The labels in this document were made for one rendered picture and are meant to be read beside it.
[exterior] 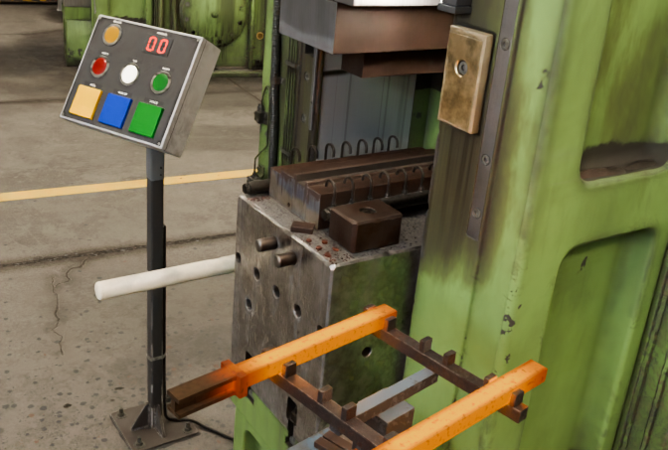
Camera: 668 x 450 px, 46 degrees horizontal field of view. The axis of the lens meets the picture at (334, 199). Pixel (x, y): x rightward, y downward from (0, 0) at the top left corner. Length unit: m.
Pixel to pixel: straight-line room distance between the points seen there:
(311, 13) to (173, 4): 4.81
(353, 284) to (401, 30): 0.50
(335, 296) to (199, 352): 1.41
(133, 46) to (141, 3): 4.41
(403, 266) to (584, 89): 0.50
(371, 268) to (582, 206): 0.40
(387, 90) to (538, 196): 0.69
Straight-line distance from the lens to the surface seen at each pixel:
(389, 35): 1.55
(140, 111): 1.93
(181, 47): 1.94
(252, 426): 1.94
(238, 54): 6.56
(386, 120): 1.95
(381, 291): 1.56
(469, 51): 1.37
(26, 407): 2.67
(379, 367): 1.67
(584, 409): 1.88
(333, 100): 1.84
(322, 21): 1.51
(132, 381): 2.73
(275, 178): 1.71
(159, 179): 2.13
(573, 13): 1.27
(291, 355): 1.15
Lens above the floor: 1.57
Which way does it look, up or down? 22 degrees down
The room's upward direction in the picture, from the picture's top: 5 degrees clockwise
